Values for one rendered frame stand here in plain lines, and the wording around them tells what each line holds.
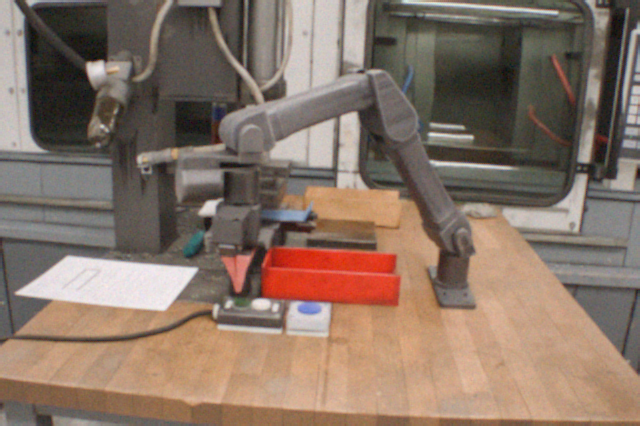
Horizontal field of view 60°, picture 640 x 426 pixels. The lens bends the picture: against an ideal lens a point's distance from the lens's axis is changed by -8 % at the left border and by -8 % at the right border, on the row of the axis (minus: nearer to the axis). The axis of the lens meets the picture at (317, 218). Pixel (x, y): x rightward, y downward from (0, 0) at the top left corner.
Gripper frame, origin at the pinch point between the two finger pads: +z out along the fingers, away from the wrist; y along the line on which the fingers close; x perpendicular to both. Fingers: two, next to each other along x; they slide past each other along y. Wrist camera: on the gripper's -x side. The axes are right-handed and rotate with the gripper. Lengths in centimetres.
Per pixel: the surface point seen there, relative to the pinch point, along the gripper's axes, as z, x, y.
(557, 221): 8, 89, 84
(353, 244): 4.7, 40.5, 18.8
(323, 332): 5.5, -2.9, 14.3
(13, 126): -8, 104, -103
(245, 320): 4.5, -3.2, 1.8
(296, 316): 3.3, -2.5, 9.9
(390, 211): 1, 59, 28
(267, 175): -11.6, 32.1, -0.3
